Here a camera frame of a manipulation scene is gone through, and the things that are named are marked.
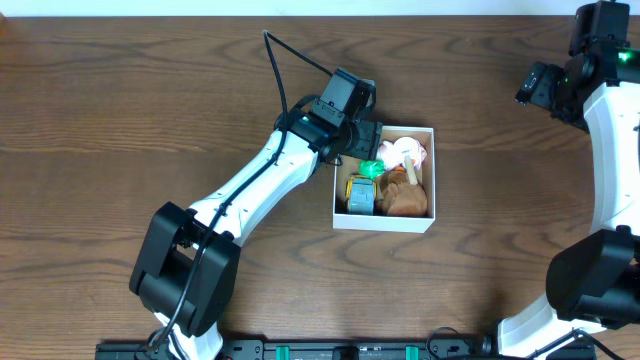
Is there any pink white duck toy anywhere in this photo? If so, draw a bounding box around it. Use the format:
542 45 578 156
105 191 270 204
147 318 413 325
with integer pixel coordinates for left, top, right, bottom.
376 137 428 170

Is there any green round toy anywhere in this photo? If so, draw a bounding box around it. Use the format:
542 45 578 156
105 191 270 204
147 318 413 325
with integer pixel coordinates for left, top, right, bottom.
359 160 386 180

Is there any grey yellow toy car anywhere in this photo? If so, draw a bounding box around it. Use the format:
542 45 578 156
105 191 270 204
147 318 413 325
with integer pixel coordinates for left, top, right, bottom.
345 175 377 215

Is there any brown plush bear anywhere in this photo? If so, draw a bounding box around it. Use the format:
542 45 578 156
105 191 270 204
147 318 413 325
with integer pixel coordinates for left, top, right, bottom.
376 171 428 217

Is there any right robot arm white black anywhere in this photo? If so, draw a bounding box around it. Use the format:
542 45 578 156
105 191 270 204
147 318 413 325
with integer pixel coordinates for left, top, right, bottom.
492 1 639 359

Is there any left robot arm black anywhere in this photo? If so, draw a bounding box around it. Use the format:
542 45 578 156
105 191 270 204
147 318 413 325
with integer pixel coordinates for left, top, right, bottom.
129 68 382 359

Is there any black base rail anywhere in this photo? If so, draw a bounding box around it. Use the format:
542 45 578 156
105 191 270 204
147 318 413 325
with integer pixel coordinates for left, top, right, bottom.
94 336 597 360

